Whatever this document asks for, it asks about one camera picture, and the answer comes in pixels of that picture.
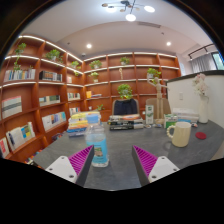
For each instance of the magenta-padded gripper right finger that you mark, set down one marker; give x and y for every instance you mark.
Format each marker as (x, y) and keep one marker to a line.
(161, 167)

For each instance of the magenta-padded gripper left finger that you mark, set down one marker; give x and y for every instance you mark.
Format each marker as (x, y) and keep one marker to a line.
(63, 168)

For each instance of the clear blue-capped water bottle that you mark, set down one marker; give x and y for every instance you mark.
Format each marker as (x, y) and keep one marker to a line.
(97, 146)

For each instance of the stack of colourful books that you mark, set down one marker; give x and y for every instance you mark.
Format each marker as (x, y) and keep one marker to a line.
(78, 125)

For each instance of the green and white box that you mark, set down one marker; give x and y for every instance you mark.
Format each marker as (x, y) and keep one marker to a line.
(170, 120)

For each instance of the flat round red coaster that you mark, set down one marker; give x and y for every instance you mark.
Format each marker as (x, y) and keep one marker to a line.
(201, 135)

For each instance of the green and white carton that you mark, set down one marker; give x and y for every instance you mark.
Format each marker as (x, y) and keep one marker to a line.
(149, 115)

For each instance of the stack of dark books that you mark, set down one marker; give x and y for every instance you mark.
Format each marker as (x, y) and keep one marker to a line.
(125, 122)

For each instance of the dark office chair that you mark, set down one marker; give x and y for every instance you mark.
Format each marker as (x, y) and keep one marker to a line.
(125, 107)

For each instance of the wooden artist mannequin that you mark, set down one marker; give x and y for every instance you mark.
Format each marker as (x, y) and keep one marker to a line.
(159, 96)

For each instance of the white vase with pink flowers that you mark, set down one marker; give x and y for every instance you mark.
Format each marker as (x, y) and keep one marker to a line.
(203, 108)

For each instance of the orange wooden shelf unit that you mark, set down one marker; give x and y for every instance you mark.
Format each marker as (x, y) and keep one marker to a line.
(33, 100)

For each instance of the grey curtain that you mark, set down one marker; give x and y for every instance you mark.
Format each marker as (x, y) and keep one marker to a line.
(201, 63)

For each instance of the window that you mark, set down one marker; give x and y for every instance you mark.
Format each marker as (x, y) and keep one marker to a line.
(219, 60)

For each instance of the round recessed ceiling light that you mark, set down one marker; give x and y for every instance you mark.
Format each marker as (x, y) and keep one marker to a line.
(88, 46)
(168, 43)

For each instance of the branched ceiling lamp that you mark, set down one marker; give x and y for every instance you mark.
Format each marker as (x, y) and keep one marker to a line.
(128, 8)

